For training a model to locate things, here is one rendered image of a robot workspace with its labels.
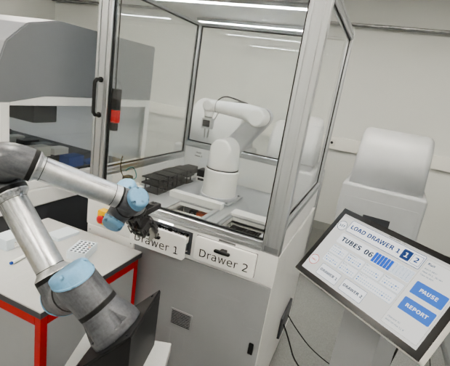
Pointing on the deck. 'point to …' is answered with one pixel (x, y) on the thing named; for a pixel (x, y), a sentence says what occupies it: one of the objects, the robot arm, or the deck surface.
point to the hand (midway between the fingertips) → (152, 234)
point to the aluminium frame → (318, 35)
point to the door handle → (95, 96)
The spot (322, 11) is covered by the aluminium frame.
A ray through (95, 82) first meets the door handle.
